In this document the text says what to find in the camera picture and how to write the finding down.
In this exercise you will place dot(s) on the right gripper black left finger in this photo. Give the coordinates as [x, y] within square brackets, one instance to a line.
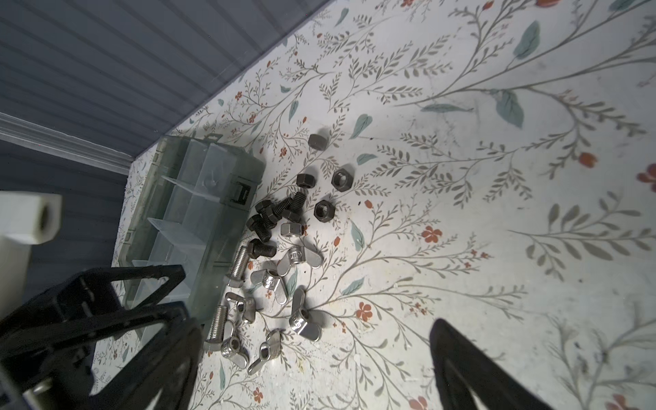
[163, 372]

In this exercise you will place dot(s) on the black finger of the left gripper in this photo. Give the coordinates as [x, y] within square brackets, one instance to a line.
[91, 293]
[34, 360]

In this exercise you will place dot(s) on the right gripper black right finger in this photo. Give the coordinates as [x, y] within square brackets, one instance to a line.
[463, 372]

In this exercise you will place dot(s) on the green compartment organizer box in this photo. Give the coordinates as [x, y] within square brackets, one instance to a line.
[192, 212]

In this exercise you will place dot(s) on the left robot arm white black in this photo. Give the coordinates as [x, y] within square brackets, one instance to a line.
[29, 219]

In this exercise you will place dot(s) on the silver hex bolt lower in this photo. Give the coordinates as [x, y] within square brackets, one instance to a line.
[216, 331]

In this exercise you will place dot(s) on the silver hex bolt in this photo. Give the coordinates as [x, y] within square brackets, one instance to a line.
[235, 277]
[216, 331]

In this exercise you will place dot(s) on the silver hex bolt upper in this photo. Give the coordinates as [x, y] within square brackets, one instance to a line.
[235, 277]

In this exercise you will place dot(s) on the black hex nut lower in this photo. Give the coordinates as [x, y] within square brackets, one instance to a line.
[324, 211]

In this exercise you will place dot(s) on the black hex nut open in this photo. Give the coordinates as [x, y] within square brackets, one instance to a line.
[342, 180]

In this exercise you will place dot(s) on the black hex nut small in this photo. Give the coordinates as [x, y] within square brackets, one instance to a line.
[306, 181]

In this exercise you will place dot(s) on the black hex nut far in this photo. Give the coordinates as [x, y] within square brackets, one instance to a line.
[318, 142]

